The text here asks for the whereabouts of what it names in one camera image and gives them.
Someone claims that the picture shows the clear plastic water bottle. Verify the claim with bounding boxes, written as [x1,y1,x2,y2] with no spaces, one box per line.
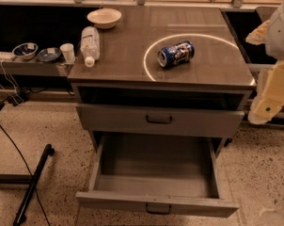
[80,26,100,68]

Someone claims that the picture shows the grey drawer cabinet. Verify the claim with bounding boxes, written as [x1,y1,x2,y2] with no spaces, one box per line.
[68,7,256,153]

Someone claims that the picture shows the blue soda can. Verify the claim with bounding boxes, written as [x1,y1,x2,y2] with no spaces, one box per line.
[157,40,195,68]

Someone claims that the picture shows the white power strip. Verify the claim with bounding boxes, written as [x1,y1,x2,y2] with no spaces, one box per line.
[0,52,14,60]

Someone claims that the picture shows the black stand base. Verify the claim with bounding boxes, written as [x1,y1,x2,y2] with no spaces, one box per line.
[0,144,55,226]

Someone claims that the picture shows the dark blue bowl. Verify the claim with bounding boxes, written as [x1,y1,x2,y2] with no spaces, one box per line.
[37,47,61,62]

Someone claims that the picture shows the black floor cable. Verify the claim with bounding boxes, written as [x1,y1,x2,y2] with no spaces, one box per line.
[0,118,52,226]

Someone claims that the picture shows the grey drawer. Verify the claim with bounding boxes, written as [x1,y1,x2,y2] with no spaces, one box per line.
[76,133,239,218]
[76,104,244,137]

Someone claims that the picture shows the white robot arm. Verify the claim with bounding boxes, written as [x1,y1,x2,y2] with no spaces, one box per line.
[245,2,284,124]

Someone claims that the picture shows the white cables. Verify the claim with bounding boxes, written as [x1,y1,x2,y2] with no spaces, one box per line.
[0,58,25,106]

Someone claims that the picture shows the white paper cup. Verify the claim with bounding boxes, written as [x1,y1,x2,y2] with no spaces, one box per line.
[60,43,75,63]

